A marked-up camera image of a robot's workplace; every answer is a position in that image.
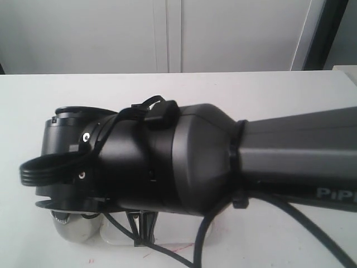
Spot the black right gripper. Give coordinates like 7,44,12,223
126,210,158,243

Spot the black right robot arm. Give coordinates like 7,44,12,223
36,101,356,219

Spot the stainless steel cup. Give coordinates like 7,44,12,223
50,210,103,243

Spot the white rectangular plastic tray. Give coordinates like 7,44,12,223
100,212,203,246

